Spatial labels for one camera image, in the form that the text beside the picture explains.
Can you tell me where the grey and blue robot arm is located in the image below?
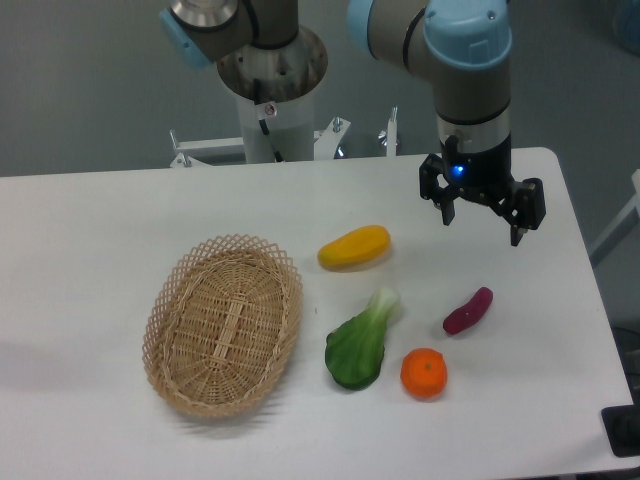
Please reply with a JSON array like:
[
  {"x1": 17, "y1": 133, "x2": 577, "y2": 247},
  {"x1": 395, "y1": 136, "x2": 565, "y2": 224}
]
[{"x1": 159, "y1": 1, "x2": 546, "y2": 244}]

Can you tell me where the white metal base frame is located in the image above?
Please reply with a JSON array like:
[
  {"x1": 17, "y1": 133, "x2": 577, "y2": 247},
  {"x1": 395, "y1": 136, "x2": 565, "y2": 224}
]
[{"x1": 169, "y1": 105, "x2": 400, "y2": 168}]

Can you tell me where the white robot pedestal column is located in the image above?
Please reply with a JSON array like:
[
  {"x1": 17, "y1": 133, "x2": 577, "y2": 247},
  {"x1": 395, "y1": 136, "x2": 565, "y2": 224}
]
[{"x1": 235, "y1": 94, "x2": 314, "y2": 164}]

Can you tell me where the black device at table edge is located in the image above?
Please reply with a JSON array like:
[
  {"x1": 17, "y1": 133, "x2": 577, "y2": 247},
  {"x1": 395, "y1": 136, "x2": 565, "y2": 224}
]
[{"x1": 601, "y1": 405, "x2": 639, "y2": 458}]

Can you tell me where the woven wicker basket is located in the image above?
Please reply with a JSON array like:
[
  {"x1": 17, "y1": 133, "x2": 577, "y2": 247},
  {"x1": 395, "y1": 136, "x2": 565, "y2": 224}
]
[{"x1": 142, "y1": 234, "x2": 303, "y2": 419}]

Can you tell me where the green bok choy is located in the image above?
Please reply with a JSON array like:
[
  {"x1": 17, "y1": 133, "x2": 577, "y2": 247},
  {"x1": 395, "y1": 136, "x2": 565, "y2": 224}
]
[{"x1": 324, "y1": 287, "x2": 400, "y2": 391}]

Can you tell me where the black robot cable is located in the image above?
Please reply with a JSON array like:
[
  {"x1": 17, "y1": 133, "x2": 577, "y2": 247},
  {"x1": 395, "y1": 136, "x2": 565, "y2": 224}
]
[{"x1": 252, "y1": 78, "x2": 285, "y2": 164}]

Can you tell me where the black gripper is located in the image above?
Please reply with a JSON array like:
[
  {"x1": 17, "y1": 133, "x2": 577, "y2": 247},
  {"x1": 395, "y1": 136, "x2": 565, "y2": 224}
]
[{"x1": 419, "y1": 135, "x2": 545, "y2": 246}]

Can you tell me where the orange tangerine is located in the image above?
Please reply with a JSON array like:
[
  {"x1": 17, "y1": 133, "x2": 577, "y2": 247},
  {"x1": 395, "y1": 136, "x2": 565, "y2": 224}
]
[{"x1": 400, "y1": 348, "x2": 448, "y2": 399}]

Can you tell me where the purple sweet potato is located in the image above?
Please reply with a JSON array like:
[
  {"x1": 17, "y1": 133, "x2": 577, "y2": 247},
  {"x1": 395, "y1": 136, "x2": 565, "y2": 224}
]
[{"x1": 442, "y1": 287, "x2": 493, "y2": 335}]

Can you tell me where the yellow mango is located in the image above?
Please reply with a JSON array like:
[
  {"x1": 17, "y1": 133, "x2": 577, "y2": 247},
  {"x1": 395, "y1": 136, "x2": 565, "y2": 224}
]
[{"x1": 317, "y1": 225, "x2": 391, "y2": 270}]

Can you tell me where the white furniture at right edge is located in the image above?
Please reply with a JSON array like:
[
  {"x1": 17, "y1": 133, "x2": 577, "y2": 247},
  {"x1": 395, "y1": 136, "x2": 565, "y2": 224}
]
[{"x1": 587, "y1": 170, "x2": 639, "y2": 268}]

